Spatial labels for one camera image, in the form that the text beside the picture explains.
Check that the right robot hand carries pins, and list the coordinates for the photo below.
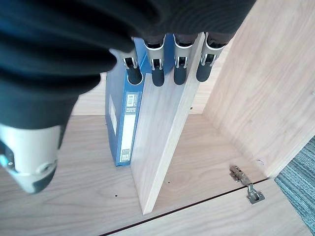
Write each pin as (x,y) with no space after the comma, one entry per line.
(49,49)

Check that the blue lever arch folder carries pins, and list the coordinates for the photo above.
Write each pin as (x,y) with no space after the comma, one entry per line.
(129,137)

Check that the silver metal cabinet hinge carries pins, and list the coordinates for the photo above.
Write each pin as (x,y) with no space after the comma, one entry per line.
(238,174)

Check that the light wood divider board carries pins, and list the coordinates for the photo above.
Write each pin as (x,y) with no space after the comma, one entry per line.
(157,137)

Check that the light wood office cabinet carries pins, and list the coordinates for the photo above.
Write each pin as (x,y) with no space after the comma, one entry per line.
(221,147)

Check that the light wood cabinet door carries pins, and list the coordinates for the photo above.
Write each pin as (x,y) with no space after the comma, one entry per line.
(221,216)

